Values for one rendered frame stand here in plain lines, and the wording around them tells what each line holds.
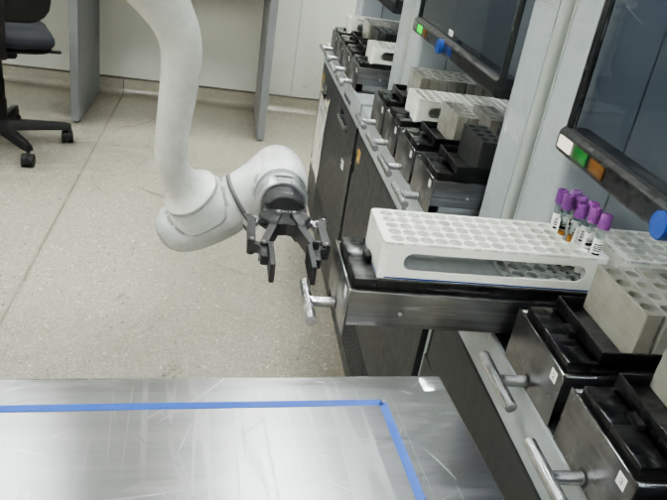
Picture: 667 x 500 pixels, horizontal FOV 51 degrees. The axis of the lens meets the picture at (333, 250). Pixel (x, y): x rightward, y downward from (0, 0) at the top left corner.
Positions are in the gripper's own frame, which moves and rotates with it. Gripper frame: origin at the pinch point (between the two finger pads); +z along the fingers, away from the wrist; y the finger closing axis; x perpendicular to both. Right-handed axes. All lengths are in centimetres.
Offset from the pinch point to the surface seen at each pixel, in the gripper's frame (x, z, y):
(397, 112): -7, -62, 27
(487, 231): -11.5, 8.9, 23.8
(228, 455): -7.3, 45.8, -9.0
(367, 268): -7.0, 12.7, 7.9
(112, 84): 70, -340, -75
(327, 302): -0.3, 10.3, 4.0
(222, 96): 70, -340, -10
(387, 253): -10.2, 14.6, 9.4
